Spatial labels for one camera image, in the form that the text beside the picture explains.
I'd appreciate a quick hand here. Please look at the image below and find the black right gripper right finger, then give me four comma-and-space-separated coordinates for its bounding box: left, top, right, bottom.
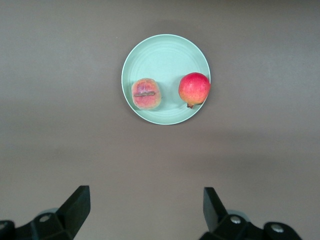
199, 187, 302, 240

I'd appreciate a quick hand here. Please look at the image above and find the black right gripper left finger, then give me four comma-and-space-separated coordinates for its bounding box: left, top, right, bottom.
0, 185, 91, 240

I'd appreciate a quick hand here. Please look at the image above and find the red pomegranate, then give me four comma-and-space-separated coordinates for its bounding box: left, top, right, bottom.
178, 72, 211, 109

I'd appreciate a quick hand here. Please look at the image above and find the peach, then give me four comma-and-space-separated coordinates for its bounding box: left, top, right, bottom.
131, 77, 162, 111

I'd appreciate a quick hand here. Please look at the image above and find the brown table cover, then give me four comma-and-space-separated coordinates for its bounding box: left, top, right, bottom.
0, 0, 320, 240

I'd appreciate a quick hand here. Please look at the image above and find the pale green round plate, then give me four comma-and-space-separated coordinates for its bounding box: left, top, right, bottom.
121, 34, 212, 126

